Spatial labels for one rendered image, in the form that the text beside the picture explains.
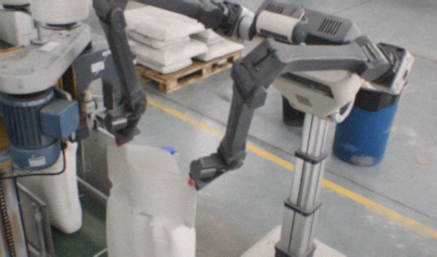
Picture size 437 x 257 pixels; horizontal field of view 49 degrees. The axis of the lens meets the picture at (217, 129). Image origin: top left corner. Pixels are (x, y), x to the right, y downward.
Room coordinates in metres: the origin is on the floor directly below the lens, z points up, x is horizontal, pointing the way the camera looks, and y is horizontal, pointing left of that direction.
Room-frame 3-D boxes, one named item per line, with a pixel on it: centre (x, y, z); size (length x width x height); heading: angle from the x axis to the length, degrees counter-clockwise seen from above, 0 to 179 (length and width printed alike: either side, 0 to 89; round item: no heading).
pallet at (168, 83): (4.93, 0.46, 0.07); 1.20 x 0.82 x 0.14; 143
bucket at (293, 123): (3.80, -0.68, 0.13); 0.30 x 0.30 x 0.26
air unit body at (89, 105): (1.58, 0.47, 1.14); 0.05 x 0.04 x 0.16; 141
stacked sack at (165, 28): (4.57, 0.47, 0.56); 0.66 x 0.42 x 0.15; 141
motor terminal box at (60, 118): (1.29, 0.48, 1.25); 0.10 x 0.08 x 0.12; 166
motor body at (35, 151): (1.31, 0.58, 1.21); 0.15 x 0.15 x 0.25
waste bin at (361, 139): (3.31, -1.12, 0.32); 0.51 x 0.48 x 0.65; 141
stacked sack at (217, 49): (5.05, 0.10, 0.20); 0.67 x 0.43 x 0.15; 141
